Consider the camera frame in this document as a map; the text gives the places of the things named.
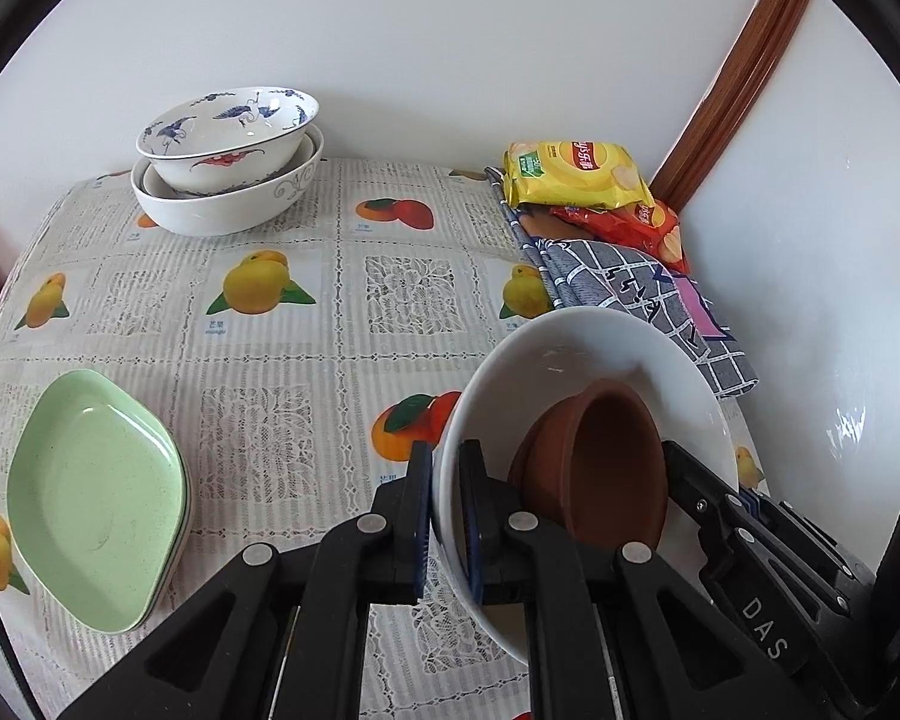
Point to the red chip bag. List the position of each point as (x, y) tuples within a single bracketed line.
[(645, 229)]

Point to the green square plate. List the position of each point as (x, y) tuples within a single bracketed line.
[(90, 495)]

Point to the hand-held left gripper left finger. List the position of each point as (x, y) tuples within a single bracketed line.
[(420, 532)]

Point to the fruit print tablecloth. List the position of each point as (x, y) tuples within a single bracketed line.
[(285, 390)]

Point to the grey checked cloth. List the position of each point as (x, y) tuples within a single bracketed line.
[(615, 270)]

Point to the blue patterned porcelain bowl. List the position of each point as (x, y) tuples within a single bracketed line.
[(232, 165)]

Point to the wooden door frame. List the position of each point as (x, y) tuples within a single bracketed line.
[(735, 90)]

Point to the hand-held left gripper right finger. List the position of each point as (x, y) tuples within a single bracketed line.
[(471, 540)]

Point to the brown clay bowl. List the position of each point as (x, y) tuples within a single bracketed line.
[(615, 465)]

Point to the large white bowl grey pattern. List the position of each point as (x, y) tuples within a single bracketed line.
[(225, 214)]

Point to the yellow chip bag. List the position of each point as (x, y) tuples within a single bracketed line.
[(570, 172)]

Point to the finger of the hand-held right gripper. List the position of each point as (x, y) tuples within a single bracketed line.
[(709, 495), (795, 532)]

